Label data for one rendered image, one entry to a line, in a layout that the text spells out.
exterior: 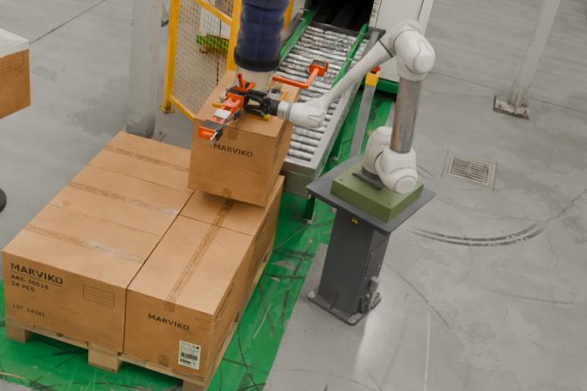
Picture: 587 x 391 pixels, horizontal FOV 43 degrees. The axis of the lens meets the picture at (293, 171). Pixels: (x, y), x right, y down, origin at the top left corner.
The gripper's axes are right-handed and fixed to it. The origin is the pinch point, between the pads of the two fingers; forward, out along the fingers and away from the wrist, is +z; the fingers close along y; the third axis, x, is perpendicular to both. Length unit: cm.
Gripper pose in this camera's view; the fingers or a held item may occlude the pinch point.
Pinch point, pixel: (237, 98)
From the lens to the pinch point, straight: 351.7
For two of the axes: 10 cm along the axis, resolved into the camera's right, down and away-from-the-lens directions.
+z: -9.6, -2.6, 1.3
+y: -1.5, 8.3, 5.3
